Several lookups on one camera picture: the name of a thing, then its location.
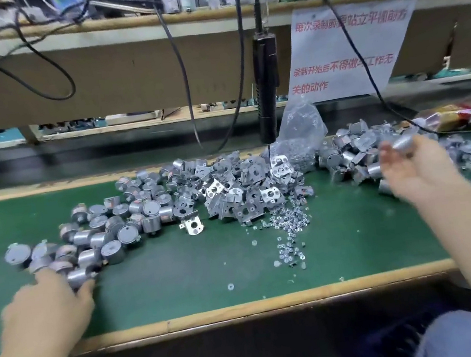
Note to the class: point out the person's left hand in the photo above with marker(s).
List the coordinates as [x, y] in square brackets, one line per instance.
[46, 318]

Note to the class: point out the dark blue crate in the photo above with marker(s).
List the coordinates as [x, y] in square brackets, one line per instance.
[378, 343]

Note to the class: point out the pile of assembled motors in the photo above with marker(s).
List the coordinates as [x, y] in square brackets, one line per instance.
[353, 152]

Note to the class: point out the scatter of small silver screws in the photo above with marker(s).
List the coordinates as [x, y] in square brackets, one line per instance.
[285, 226]

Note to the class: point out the grey blue trousers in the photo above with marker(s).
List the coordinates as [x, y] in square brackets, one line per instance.
[460, 337]

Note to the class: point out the small clear plastic bag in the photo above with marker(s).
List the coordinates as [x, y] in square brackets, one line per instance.
[299, 133]

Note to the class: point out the white paper sign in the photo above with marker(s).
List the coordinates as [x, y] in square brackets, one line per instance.
[348, 49]

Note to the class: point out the pile of metal brackets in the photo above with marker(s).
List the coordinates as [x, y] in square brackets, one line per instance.
[219, 187]

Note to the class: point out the black electric screwdriver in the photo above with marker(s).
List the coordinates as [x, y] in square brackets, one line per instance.
[266, 77]

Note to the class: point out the brown back panel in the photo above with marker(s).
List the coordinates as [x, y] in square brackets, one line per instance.
[119, 79]

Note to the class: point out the silver round motor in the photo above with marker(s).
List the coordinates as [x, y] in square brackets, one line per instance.
[402, 143]

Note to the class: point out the green bench mat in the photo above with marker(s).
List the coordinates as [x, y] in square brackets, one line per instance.
[373, 236]

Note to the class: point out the pile of silver motors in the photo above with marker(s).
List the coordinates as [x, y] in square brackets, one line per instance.
[96, 233]

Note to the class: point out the person's right hand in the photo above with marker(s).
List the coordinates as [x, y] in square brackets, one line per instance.
[425, 173]

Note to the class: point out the orange packet in plastic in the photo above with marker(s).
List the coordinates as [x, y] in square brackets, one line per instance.
[448, 118]

